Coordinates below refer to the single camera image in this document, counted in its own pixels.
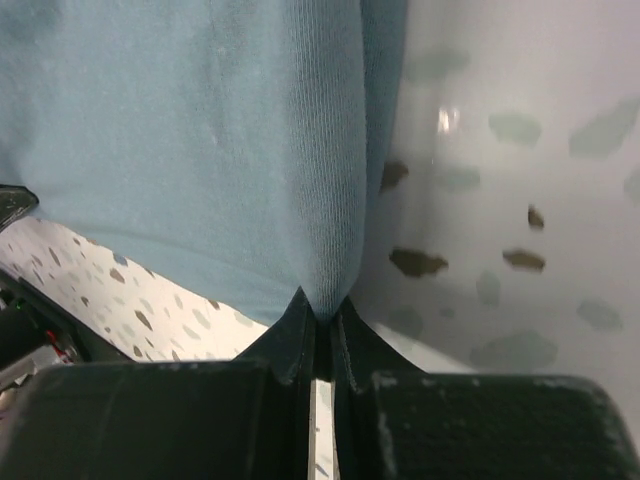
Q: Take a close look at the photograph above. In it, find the blue t-shirt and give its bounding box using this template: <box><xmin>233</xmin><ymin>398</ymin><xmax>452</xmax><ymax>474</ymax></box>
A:
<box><xmin>1</xmin><ymin>1</ymin><xmax>407</xmax><ymax>323</ymax></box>

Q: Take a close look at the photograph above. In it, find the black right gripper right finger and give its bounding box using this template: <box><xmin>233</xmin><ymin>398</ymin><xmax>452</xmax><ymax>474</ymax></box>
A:
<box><xmin>330</xmin><ymin>302</ymin><xmax>639</xmax><ymax>480</ymax></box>

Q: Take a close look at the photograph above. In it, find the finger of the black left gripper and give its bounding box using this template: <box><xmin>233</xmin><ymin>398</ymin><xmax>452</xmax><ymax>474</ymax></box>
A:
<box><xmin>0</xmin><ymin>185</ymin><xmax>39</xmax><ymax>231</ymax></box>

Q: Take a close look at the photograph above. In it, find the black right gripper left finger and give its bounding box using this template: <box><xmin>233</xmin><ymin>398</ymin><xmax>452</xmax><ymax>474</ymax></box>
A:
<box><xmin>1</xmin><ymin>292</ymin><xmax>315</xmax><ymax>479</ymax></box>

